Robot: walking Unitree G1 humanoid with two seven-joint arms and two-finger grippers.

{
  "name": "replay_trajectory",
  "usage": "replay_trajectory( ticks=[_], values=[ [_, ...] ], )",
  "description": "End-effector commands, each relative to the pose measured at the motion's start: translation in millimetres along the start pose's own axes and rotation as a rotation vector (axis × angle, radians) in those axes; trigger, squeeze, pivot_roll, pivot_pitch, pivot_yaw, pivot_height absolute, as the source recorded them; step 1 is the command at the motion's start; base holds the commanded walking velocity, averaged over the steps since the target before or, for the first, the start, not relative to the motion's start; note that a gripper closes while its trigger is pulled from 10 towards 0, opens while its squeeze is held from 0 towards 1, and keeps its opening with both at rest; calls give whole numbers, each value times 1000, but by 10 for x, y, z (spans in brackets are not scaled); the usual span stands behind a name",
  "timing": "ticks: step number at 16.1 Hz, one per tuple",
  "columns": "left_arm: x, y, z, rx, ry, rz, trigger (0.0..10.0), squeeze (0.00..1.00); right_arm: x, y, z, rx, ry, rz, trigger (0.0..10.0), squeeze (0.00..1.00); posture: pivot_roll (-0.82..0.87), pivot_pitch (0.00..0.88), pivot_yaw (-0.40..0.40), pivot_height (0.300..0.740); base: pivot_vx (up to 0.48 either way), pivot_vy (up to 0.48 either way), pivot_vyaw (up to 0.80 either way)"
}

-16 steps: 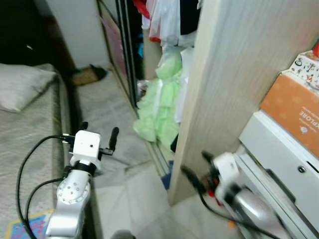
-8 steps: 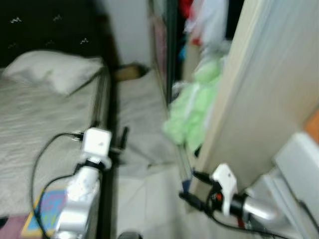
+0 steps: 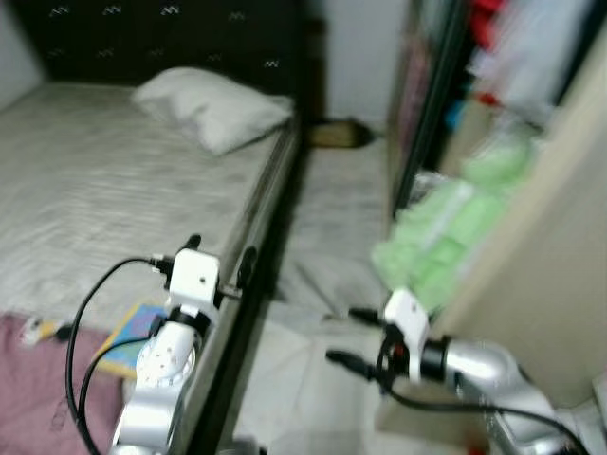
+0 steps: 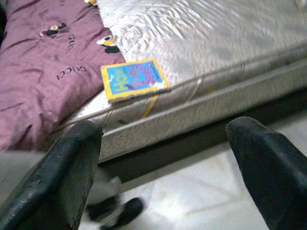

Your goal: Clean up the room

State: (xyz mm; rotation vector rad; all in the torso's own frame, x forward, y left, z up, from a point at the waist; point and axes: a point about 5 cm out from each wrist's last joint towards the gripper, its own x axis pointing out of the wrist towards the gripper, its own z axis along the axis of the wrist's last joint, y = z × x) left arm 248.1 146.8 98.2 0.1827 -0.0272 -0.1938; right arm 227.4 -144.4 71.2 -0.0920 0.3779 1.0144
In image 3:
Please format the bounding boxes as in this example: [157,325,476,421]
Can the small brown box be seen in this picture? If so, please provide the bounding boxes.
[308,118,376,149]

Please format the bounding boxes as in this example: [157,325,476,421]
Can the grey quilted mattress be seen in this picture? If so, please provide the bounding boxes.
[0,81,303,455]

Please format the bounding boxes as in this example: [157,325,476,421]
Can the pink duvet with duck prints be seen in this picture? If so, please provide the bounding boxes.
[0,313,129,455]

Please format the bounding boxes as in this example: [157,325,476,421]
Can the off-white pillow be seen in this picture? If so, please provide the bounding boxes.
[131,66,295,157]

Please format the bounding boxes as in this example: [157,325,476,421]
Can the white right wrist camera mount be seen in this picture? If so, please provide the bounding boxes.
[384,289,430,380]

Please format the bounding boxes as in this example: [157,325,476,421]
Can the black tufted headboard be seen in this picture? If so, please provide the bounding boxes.
[9,0,309,98]

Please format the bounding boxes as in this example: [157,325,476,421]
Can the beige wooden wardrobe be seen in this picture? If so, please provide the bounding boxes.
[389,0,607,410]

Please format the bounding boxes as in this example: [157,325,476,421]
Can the light green plastic package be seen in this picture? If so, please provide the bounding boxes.
[370,142,532,314]

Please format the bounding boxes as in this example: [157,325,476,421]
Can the colourful children's picture book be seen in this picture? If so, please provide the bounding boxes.
[100,301,172,380]

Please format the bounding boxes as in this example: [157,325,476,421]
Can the grey quilted floor mat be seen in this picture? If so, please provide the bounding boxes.
[275,142,399,328]

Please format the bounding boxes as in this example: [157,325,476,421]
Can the short black left arm cable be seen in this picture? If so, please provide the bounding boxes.
[79,334,155,437]

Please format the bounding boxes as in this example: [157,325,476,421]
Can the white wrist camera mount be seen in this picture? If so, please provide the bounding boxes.
[169,248,224,319]
[384,289,430,380]

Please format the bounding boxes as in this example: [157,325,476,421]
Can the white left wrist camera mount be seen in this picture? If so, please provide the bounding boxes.
[169,248,224,319]

